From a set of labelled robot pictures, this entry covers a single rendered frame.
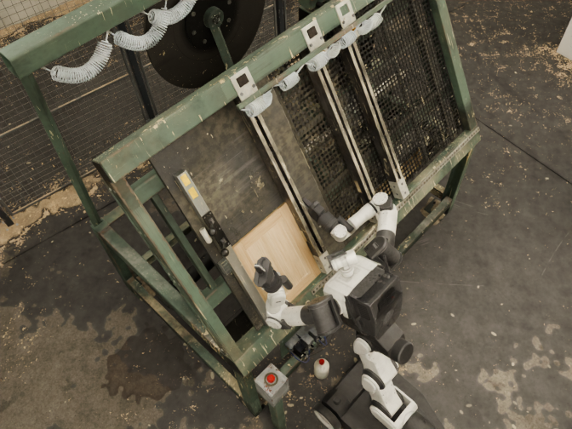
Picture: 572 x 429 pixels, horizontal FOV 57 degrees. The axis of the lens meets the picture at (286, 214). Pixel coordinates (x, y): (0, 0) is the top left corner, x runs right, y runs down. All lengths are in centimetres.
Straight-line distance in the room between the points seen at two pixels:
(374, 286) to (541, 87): 372
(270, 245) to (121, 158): 91
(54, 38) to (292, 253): 146
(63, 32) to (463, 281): 302
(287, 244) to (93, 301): 187
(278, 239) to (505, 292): 198
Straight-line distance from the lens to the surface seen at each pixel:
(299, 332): 293
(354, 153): 288
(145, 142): 216
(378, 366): 286
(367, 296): 229
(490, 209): 449
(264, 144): 248
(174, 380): 372
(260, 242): 261
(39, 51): 236
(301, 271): 283
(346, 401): 336
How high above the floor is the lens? 343
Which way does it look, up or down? 54 degrees down
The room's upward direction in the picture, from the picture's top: 4 degrees counter-clockwise
